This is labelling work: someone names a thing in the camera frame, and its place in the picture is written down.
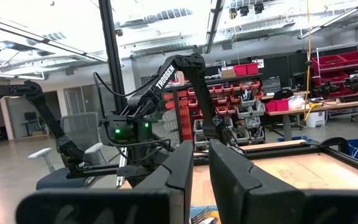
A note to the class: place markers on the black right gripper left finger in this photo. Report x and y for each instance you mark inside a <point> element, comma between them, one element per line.
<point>104,208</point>

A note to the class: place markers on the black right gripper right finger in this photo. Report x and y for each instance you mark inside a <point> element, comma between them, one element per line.
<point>259,199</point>

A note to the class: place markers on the yellow cloth napkin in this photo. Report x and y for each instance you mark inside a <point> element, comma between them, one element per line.
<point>215,219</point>

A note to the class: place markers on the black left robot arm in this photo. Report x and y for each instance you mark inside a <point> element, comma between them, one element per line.
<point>166,77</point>

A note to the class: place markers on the blue plastic tray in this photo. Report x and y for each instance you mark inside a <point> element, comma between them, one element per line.
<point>197,208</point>

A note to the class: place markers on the grey mesh office chair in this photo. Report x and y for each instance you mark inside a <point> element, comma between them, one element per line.
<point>79,127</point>

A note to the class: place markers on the magenta storage bin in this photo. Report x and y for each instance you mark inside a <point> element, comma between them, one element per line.
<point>277,105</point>

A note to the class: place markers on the white bucket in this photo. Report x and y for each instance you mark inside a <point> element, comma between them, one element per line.
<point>315,119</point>

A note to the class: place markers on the clear plastic bag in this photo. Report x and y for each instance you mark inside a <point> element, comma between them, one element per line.
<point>296,102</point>

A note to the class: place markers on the shelving with orange bins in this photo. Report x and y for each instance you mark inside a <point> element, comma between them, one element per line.
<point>228,96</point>

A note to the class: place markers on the black rounded object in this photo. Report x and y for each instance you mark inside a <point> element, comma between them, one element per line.
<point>284,94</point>

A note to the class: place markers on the wooden workbench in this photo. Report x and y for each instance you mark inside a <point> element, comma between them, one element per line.
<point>337,104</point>

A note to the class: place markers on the cardboard box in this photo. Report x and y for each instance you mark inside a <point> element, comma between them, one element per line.
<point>228,73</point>

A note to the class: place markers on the red storage bin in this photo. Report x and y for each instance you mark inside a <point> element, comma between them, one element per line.
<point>252,69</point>
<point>240,70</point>

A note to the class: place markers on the red plastic crate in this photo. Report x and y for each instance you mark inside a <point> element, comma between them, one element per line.
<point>328,63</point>
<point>332,77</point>
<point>357,57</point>

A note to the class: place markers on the linear ceiling light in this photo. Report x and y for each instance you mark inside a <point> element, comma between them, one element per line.
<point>213,25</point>

